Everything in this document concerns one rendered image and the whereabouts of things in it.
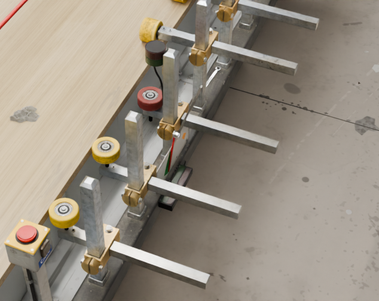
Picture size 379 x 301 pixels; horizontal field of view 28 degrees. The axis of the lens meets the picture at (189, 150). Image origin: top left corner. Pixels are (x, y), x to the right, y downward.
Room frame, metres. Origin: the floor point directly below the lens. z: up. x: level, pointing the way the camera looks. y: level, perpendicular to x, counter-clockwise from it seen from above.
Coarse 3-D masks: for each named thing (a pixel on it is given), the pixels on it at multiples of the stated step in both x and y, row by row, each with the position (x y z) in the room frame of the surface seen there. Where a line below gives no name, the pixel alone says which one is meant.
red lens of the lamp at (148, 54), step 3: (147, 42) 1.66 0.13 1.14; (165, 45) 1.65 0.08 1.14; (165, 48) 1.64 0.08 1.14; (147, 51) 1.62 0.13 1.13; (162, 51) 1.62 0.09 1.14; (165, 51) 1.63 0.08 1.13; (147, 54) 1.62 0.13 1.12; (150, 54) 1.62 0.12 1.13; (153, 54) 1.61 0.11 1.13; (156, 54) 1.61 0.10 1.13; (159, 54) 1.62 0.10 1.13; (162, 54) 1.62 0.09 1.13; (150, 57) 1.62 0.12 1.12; (153, 57) 1.61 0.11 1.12; (156, 57) 1.61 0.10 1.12; (159, 57) 1.62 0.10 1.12; (162, 57) 1.62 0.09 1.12
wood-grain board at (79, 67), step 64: (0, 0) 2.15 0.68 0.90; (64, 0) 2.17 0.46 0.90; (128, 0) 2.18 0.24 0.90; (192, 0) 2.21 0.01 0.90; (0, 64) 1.81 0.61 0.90; (64, 64) 1.82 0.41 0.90; (128, 64) 1.84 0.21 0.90; (0, 128) 1.53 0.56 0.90; (64, 128) 1.54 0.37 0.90; (0, 192) 1.29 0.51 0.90; (64, 192) 1.32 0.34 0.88; (0, 256) 1.08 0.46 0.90
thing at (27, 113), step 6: (24, 108) 1.60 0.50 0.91; (30, 108) 1.61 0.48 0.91; (36, 108) 1.62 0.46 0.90; (18, 114) 1.58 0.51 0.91; (24, 114) 1.58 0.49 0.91; (30, 114) 1.58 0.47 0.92; (36, 114) 1.59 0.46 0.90; (12, 120) 1.56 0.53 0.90; (18, 120) 1.56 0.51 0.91; (24, 120) 1.56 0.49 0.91; (30, 120) 1.56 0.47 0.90; (36, 120) 1.57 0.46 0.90
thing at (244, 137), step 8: (144, 112) 1.68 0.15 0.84; (152, 112) 1.67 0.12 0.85; (160, 112) 1.67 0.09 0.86; (192, 120) 1.64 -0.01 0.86; (200, 120) 1.64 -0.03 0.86; (208, 120) 1.64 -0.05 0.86; (192, 128) 1.63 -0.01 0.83; (200, 128) 1.62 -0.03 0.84; (208, 128) 1.61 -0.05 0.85; (216, 128) 1.60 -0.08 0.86; (224, 128) 1.61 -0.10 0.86; (232, 128) 1.61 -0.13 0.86; (224, 136) 1.59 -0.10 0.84; (232, 136) 1.58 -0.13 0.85; (240, 136) 1.58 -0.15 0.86; (248, 136) 1.58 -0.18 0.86; (256, 136) 1.58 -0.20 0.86; (248, 144) 1.57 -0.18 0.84; (256, 144) 1.56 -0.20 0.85; (264, 144) 1.55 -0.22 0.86; (272, 144) 1.55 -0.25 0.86; (272, 152) 1.54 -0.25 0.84
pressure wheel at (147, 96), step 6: (144, 90) 1.71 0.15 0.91; (150, 90) 1.72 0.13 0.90; (156, 90) 1.71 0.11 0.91; (138, 96) 1.68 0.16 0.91; (144, 96) 1.69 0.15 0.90; (150, 96) 1.69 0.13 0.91; (156, 96) 1.69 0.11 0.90; (138, 102) 1.68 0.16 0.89; (144, 102) 1.66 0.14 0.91; (150, 102) 1.66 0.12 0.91; (156, 102) 1.66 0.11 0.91; (162, 102) 1.68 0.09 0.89; (144, 108) 1.66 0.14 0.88; (150, 108) 1.65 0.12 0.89; (156, 108) 1.66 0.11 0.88; (150, 120) 1.69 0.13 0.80
